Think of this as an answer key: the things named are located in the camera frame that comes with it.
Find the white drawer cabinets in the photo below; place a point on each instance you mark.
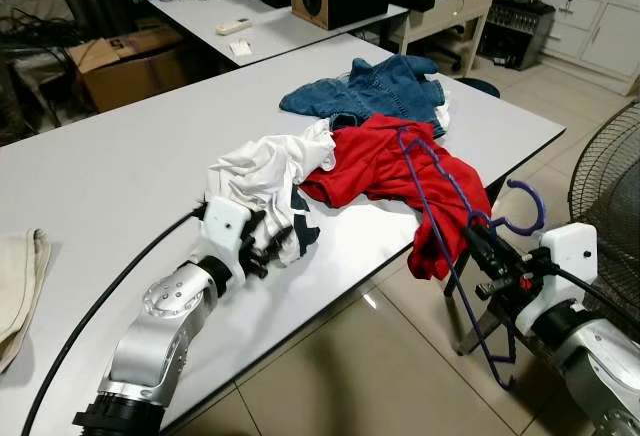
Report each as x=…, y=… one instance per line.
x=600, y=36

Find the black audio mixer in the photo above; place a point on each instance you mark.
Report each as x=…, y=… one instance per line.
x=515, y=31

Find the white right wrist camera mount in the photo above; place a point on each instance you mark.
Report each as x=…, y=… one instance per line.
x=570, y=256

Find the white remote control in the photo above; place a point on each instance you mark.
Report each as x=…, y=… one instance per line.
x=236, y=26

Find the blue denim garment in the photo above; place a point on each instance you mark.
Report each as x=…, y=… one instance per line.
x=370, y=91

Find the blue purple plastic hanger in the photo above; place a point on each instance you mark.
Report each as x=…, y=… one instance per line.
x=543, y=208

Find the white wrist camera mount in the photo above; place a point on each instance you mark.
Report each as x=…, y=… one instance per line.
x=222, y=228
x=570, y=256

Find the plain red shirt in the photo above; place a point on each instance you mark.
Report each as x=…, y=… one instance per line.
x=380, y=166

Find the beige cloth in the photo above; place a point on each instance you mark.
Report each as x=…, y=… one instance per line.
x=22, y=286

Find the small white card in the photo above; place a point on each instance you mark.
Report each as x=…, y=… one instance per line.
x=240, y=48

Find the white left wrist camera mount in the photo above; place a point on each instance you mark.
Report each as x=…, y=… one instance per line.
x=222, y=228

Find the white desk with drawer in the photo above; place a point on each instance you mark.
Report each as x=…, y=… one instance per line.
x=450, y=11

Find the white shirt with dark print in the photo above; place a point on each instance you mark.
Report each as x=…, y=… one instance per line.
x=255, y=176

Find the cardboard box with black mark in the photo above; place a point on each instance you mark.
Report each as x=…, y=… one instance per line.
x=130, y=76

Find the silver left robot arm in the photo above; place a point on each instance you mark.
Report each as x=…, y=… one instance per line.
x=160, y=326

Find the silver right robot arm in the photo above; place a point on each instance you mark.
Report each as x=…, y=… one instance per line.
x=600, y=366

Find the dark blue round stool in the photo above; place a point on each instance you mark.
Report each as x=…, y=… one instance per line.
x=480, y=86

